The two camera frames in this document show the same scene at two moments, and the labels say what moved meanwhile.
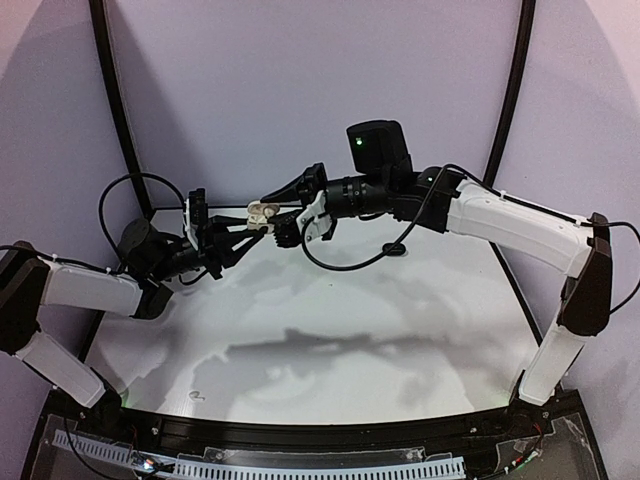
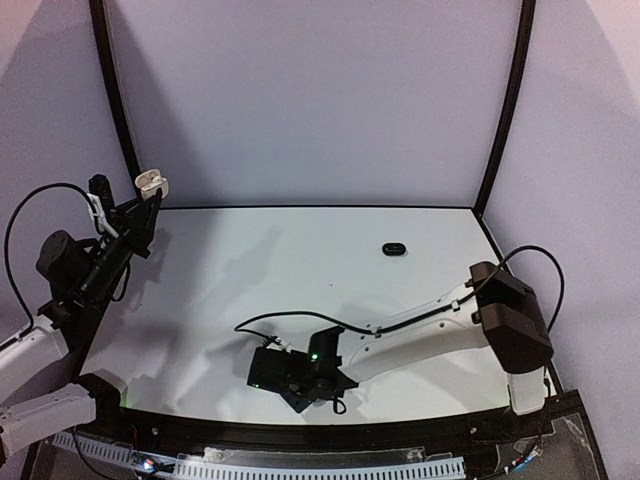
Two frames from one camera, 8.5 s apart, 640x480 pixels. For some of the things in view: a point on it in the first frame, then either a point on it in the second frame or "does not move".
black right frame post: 518,93 does not move
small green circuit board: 151,463 does not move
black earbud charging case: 397,250 does not move
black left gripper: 206,235 to 130,230
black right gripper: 310,190 to 267,370
